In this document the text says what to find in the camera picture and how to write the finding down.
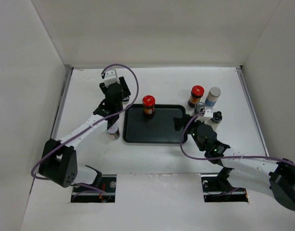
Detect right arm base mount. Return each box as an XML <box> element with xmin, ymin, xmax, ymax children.
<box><xmin>201</xmin><ymin>167</ymin><xmax>249</xmax><ymax>203</ymax></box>

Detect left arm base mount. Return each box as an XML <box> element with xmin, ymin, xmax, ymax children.
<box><xmin>70</xmin><ymin>165</ymin><xmax>117</xmax><ymax>203</ymax></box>

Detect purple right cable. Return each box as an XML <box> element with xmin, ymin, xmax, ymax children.
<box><xmin>180</xmin><ymin>111</ymin><xmax>295</xmax><ymax>169</ymax></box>

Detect red lid chili jar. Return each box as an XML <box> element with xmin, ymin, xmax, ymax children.
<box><xmin>142</xmin><ymin>95</ymin><xmax>156</xmax><ymax>118</ymax></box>

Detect clear lid salt grinder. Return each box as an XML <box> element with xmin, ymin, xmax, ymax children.
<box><xmin>194</xmin><ymin>102</ymin><xmax>206</xmax><ymax>115</ymax></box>

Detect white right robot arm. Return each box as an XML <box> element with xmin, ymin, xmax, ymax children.
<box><xmin>174</xmin><ymin>115</ymin><xmax>295</xmax><ymax>211</ymax></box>

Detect silver lid blue shaker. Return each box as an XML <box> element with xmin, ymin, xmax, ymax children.
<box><xmin>122</xmin><ymin>100</ymin><xmax>130</xmax><ymax>109</ymax></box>

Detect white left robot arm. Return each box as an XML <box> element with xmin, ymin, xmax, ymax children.
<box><xmin>39</xmin><ymin>77</ymin><xmax>131</xmax><ymax>192</ymax></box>

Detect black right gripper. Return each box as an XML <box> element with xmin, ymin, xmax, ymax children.
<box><xmin>173</xmin><ymin>114</ymin><xmax>208</xmax><ymax>152</ymax></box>

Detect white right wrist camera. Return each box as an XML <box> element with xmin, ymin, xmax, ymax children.
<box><xmin>198</xmin><ymin>109</ymin><xmax>213</xmax><ymax>122</ymax></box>

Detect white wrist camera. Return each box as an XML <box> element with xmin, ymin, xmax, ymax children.
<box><xmin>198</xmin><ymin>109</ymin><xmax>213</xmax><ymax>122</ymax></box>
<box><xmin>101</xmin><ymin>69</ymin><xmax>120</xmax><ymax>88</ymax></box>

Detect black cap white bottle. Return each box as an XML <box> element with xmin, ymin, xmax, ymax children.
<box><xmin>206</xmin><ymin>111</ymin><xmax>223</xmax><ymax>131</ymax></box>

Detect red lid sauce jar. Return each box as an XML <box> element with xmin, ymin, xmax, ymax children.
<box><xmin>188</xmin><ymin>85</ymin><xmax>205</xmax><ymax>108</ymax></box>

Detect black rectangular tray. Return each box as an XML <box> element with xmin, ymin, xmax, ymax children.
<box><xmin>122</xmin><ymin>104</ymin><xmax>186</xmax><ymax>144</ymax></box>

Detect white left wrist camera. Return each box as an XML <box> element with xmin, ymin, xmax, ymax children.
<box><xmin>101</xmin><ymin>69</ymin><xmax>120</xmax><ymax>88</ymax></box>

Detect blue label spice shaker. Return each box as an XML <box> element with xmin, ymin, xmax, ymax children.
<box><xmin>204</xmin><ymin>87</ymin><xmax>221</xmax><ymax>108</ymax></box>

